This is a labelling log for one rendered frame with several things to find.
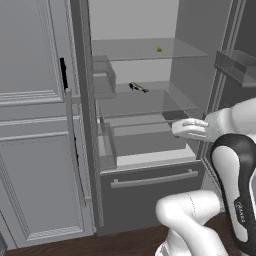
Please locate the glass fridge shelf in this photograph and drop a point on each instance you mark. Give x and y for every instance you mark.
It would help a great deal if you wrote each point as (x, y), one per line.
(146, 100)
(146, 49)

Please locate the grey fridge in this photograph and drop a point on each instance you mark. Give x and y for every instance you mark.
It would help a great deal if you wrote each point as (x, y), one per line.
(140, 110)

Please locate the yellow-green lemon wedge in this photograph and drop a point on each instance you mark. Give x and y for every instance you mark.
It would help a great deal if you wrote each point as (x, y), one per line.
(159, 49)

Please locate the grey open fridge door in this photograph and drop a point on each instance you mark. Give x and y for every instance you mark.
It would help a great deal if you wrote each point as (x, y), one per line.
(233, 70)

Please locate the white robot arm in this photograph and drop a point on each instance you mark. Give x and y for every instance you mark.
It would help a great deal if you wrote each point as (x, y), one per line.
(233, 180)

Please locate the clear door shelf bin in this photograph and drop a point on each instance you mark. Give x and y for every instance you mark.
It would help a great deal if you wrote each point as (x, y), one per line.
(236, 66)

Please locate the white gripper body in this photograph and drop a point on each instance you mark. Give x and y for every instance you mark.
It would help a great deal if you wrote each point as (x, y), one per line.
(190, 129)

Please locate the dark small food item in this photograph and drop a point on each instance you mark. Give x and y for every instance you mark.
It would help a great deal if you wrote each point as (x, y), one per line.
(137, 87)

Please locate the grey fridge freezer drawer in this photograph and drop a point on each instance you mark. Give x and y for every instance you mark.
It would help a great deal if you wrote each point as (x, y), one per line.
(150, 196)

